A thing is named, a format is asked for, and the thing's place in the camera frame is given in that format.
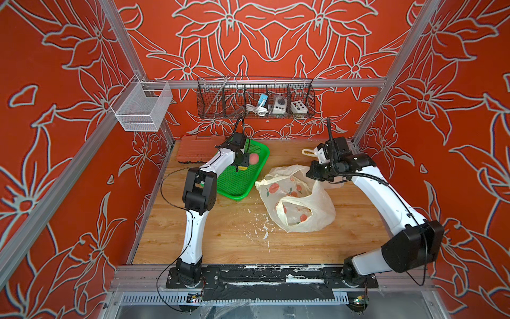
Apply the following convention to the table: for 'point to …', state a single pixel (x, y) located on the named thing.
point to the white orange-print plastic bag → (296, 201)
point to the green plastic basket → (236, 184)
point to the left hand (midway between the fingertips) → (242, 159)
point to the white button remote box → (297, 107)
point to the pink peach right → (254, 158)
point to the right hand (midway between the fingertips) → (302, 172)
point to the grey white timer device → (279, 104)
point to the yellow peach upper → (242, 167)
